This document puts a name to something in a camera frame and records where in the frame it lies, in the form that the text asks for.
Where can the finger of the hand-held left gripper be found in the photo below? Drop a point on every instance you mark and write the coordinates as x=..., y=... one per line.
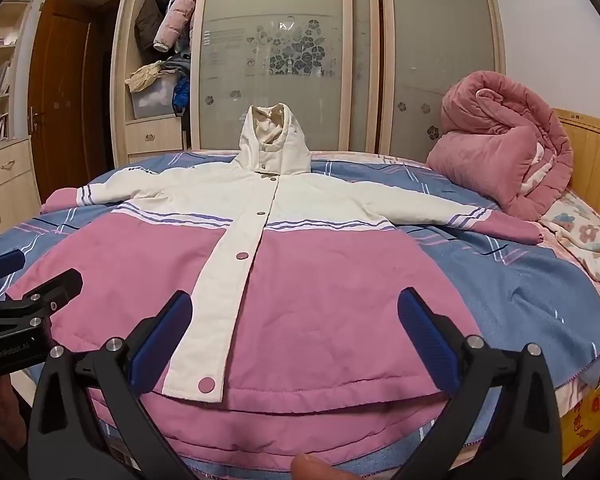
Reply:
x=55, y=285
x=2, y=262

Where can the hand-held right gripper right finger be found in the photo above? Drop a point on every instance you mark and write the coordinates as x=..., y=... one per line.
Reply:
x=427, y=345

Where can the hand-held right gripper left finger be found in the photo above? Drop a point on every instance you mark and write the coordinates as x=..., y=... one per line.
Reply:
x=162, y=345

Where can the pink and white hooded jacket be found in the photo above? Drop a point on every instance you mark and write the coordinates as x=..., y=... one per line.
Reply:
x=330, y=310

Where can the person's left forearm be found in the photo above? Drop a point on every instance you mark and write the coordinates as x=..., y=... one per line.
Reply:
x=0, y=410

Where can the grey clothes pile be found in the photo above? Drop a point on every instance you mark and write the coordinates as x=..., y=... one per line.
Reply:
x=177, y=65

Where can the person's right hand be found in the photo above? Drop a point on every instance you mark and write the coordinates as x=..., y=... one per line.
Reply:
x=317, y=469

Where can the beige cabinet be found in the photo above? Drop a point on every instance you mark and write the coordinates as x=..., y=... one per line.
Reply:
x=15, y=195

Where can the blue striped bed sheet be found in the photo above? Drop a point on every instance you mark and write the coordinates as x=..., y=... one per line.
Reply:
x=504, y=285

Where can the beige wardrobe drawer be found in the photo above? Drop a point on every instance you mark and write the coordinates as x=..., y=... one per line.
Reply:
x=155, y=135
x=155, y=158

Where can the brown wooden door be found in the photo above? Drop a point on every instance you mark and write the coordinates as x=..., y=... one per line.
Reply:
x=65, y=110

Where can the yellow cardboard box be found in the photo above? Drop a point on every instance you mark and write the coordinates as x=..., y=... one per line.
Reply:
x=594, y=410

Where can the cream floral blanket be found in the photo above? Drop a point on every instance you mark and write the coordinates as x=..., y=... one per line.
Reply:
x=579, y=230

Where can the pink rolled quilt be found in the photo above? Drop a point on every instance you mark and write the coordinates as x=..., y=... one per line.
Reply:
x=479, y=160

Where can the translucent plastic storage box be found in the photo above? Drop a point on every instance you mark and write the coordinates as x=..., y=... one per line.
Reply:
x=152, y=102

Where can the beige crumpled cloth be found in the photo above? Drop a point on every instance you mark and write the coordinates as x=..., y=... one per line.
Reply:
x=145, y=77

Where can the blue cloth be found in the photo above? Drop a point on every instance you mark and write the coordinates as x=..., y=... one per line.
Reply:
x=181, y=95

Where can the beige bookshelf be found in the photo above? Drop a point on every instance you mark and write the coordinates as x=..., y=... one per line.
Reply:
x=17, y=35

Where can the wooden headboard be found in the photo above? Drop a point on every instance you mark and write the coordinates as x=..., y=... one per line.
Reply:
x=594, y=160

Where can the beige wooden wardrobe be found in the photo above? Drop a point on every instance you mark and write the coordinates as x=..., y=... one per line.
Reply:
x=122, y=35

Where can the dark brown coat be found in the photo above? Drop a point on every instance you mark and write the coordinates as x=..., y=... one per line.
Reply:
x=147, y=20

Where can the pink puffer jacket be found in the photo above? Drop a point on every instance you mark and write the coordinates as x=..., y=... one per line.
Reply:
x=177, y=20

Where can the frosted sliding door small flowers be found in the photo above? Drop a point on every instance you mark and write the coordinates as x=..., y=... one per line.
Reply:
x=439, y=35

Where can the frosted sliding door flower cluster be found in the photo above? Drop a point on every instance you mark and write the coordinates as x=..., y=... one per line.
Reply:
x=280, y=20

